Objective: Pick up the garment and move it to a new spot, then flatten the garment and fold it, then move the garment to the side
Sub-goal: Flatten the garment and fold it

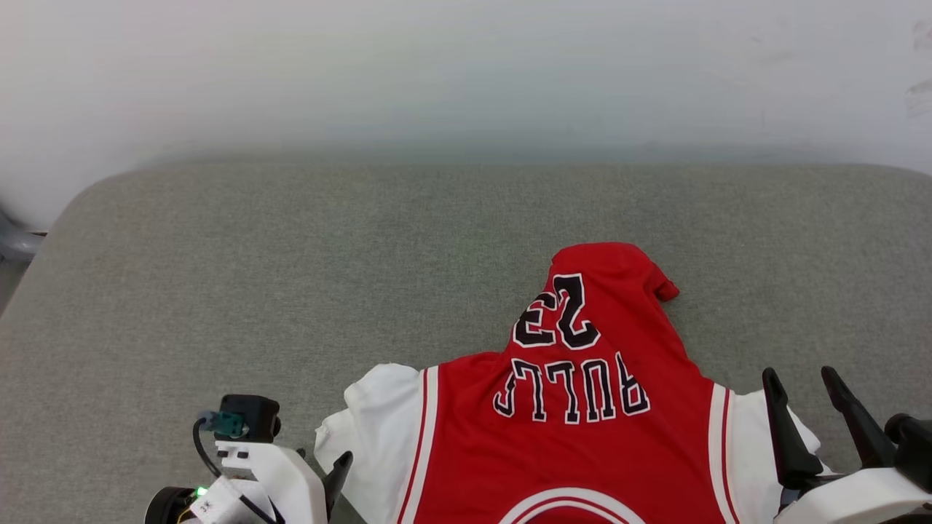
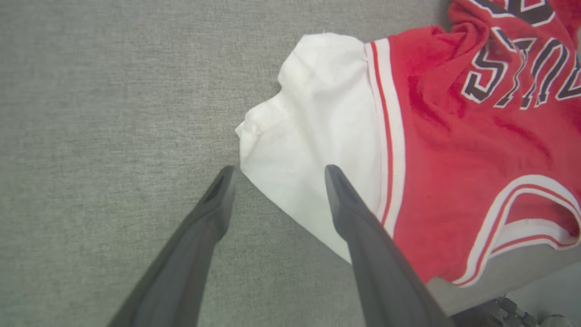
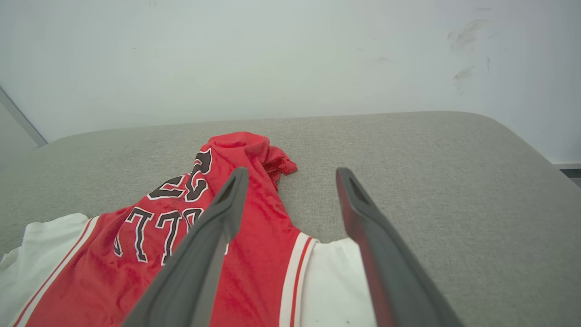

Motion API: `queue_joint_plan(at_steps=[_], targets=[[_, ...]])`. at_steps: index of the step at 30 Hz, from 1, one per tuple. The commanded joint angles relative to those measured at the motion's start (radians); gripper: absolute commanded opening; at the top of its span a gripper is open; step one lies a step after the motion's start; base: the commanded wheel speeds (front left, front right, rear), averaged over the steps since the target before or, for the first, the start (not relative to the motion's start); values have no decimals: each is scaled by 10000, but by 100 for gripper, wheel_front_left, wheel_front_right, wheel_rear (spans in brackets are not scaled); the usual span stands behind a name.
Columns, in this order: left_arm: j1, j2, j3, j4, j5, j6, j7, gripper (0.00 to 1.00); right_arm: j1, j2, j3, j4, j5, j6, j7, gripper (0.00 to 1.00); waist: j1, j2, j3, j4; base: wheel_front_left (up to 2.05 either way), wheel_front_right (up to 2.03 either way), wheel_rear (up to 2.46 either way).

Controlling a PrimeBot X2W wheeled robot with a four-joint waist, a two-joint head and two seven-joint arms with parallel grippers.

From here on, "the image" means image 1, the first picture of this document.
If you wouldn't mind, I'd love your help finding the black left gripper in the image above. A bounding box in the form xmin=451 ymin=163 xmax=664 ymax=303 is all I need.
xmin=144 ymin=451 xmax=355 ymax=524

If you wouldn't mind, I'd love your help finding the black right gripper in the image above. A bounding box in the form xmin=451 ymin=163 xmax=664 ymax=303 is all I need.
xmin=762 ymin=366 xmax=897 ymax=512

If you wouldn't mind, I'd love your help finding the red and white basketball jersey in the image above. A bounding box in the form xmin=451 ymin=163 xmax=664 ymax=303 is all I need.
xmin=315 ymin=242 xmax=831 ymax=524

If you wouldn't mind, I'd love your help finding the teal cable connector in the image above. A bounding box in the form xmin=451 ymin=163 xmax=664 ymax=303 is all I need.
xmin=200 ymin=411 xmax=246 ymax=439

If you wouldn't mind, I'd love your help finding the thin black cable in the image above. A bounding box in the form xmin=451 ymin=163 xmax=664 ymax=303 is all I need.
xmin=192 ymin=416 xmax=281 ymax=524

